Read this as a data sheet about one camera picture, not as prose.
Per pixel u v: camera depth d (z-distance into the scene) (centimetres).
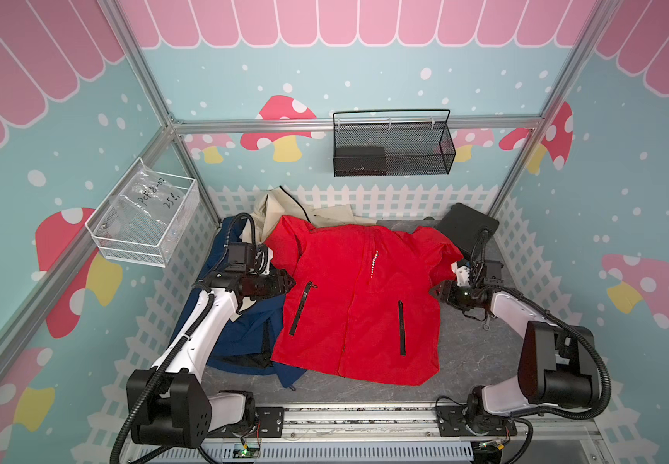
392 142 92
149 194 73
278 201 111
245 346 89
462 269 85
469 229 109
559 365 44
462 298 80
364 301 95
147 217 72
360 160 89
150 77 80
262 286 70
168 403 40
